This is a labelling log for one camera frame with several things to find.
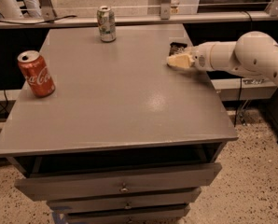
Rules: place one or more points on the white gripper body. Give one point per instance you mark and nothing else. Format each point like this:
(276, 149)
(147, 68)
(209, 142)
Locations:
(201, 57)

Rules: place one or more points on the black RXBAR chocolate bar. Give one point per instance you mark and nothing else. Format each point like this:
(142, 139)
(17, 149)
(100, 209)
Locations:
(176, 48)

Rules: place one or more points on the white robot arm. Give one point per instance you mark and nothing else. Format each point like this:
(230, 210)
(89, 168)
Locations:
(253, 55)

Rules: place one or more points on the green white soda can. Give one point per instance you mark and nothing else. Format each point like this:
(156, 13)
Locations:
(106, 23)

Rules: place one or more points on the grey drawer cabinet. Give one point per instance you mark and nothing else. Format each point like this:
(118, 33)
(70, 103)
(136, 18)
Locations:
(117, 106)

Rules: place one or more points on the grey top drawer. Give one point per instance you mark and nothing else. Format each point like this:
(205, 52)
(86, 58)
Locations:
(119, 182)

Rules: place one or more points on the grey drawer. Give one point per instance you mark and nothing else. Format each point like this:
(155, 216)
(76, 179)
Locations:
(125, 201)
(119, 182)
(128, 216)

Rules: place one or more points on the red Coca-Cola can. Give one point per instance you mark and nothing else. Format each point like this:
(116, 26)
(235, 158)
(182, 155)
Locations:
(36, 73)

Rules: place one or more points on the grey bottom drawer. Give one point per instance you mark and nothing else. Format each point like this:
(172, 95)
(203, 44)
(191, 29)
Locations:
(128, 216)

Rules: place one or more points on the grey middle drawer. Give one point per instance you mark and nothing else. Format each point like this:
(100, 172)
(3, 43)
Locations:
(125, 201)

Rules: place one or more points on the grey metal rail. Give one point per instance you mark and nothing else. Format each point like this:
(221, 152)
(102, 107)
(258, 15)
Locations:
(70, 21)

